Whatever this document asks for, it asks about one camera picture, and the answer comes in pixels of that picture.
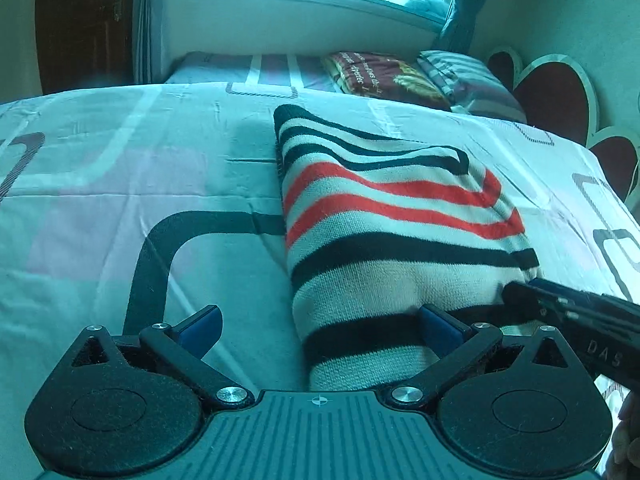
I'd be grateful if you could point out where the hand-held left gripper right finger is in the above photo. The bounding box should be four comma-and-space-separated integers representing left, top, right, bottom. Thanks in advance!
387, 304, 584, 413

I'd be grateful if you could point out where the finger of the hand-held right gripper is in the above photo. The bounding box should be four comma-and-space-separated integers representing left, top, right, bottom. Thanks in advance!
501, 278, 572, 327

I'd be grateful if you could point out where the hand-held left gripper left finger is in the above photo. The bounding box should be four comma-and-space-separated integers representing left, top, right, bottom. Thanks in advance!
70, 304, 255, 408

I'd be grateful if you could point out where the striped knitted sweater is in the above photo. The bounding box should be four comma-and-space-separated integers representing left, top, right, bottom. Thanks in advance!
273, 104, 542, 392

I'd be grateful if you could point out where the person's right hand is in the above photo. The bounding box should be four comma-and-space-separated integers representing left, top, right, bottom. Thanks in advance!
612, 392, 640, 467

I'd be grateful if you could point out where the bed with patterned sheet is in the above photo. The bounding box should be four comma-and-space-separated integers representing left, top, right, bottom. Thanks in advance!
0, 81, 640, 480

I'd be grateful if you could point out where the heart-shaped headboard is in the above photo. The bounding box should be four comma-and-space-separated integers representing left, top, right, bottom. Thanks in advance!
486, 46, 640, 202

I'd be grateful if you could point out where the striped pillow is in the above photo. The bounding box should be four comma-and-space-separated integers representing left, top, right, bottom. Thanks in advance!
416, 50, 529, 124

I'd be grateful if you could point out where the folded red printed blanket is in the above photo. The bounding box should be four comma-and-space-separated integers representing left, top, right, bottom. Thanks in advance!
321, 51, 454, 112

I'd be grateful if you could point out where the bed with striped sheet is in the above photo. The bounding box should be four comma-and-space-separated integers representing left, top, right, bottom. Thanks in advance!
164, 50, 501, 111

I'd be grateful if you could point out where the teal curtain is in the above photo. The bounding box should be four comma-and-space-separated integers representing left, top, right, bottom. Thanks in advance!
131, 0, 163, 86
367, 0, 509, 57

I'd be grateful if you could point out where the teal cushion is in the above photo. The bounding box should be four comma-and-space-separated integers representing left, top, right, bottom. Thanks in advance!
375, 0, 452, 19

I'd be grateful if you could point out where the dark wooden door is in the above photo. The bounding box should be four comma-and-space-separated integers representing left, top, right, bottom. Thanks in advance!
34, 0, 140, 97

